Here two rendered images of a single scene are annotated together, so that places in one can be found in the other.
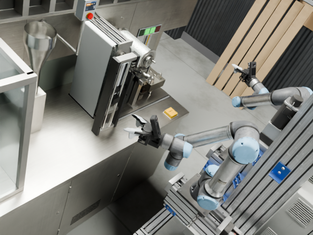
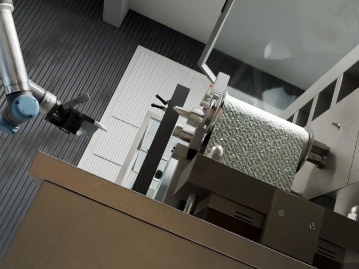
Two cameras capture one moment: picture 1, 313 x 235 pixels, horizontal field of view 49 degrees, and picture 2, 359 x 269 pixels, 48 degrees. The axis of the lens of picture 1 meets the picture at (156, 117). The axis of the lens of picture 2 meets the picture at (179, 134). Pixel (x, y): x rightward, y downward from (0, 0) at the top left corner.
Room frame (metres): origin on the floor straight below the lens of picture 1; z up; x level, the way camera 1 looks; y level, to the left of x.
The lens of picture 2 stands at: (2.68, -0.35, 0.76)
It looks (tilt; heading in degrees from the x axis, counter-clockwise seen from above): 22 degrees up; 150
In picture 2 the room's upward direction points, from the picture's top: 22 degrees clockwise
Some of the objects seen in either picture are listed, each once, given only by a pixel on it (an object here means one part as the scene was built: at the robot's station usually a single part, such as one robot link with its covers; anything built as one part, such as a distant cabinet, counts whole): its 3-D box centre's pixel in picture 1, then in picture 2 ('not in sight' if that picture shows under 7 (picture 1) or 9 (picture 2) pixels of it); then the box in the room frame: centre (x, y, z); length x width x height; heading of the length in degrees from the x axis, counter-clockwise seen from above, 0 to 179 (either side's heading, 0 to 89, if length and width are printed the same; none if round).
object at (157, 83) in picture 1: (138, 69); (271, 212); (2.09, 0.26, 1.00); 0.40 x 0.16 x 0.06; 63
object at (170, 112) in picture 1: (170, 113); not in sight; (1.90, -0.08, 0.91); 0.07 x 0.07 x 0.02; 63
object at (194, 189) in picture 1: (204, 188); not in sight; (1.42, -0.44, 0.87); 0.15 x 0.15 x 0.10
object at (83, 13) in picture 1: (87, 8); (217, 85); (1.38, 0.48, 1.66); 0.07 x 0.07 x 0.10; 63
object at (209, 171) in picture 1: (212, 178); not in sight; (1.41, -0.44, 0.98); 0.13 x 0.12 x 0.14; 0
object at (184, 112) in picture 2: not in sight; (181, 111); (1.60, 0.24, 1.33); 0.06 x 0.03 x 0.03; 63
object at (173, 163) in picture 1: (173, 157); (13, 115); (1.30, -0.17, 1.12); 0.11 x 0.08 x 0.11; 0
